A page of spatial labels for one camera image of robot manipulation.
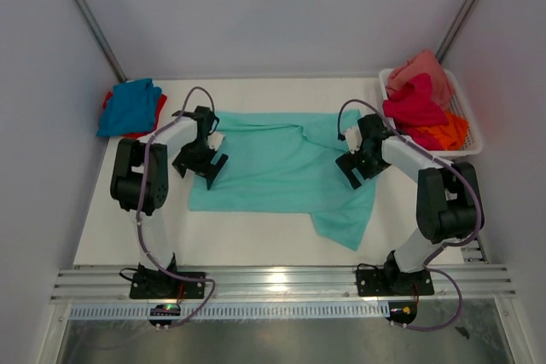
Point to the white slotted cable duct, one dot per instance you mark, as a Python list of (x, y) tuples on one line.
[(236, 311)]

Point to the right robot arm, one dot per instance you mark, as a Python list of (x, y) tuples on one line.
[(448, 209)]

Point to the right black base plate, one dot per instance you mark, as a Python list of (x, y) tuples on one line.
[(376, 281)]

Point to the aluminium front rail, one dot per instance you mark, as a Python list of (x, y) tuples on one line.
[(276, 284)]

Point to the blue folded t shirt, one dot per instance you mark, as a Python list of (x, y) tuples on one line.
[(131, 108)]

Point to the right corner frame post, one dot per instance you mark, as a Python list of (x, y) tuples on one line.
[(461, 18)]

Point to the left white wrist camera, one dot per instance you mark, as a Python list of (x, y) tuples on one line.
[(215, 140)]

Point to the teal t shirt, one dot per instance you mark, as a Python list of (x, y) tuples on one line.
[(285, 163)]

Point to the orange t shirt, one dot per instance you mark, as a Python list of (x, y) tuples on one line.
[(445, 137)]

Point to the red folded t shirt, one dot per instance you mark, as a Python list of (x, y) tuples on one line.
[(135, 135)]

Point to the corner frame post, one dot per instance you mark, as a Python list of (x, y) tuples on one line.
[(100, 39), (461, 18)]

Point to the salmon pink t shirt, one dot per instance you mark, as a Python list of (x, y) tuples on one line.
[(424, 62)]

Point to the magenta t shirt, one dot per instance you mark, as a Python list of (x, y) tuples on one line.
[(412, 107)]

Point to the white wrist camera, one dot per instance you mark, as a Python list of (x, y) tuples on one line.
[(215, 140), (352, 137)]

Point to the left corner frame post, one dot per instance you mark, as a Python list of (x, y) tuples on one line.
[(100, 39)]

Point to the left black controller board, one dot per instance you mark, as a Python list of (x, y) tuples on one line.
[(164, 314)]

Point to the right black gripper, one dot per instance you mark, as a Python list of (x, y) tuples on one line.
[(346, 163)]

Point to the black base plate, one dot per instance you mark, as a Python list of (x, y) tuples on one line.
[(376, 281), (192, 285)]

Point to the right black controller board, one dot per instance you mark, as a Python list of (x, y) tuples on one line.
[(402, 313)]

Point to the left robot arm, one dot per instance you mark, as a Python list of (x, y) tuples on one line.
[(140, 184)]

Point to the black controller board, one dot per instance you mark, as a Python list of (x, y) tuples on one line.
[(402, 313), (164, 314)]

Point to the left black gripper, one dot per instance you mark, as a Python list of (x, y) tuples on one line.
[(183, 163)]

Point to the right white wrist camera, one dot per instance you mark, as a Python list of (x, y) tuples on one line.
[(352, 137)]

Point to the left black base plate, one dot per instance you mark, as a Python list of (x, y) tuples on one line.
[(192, 285)]

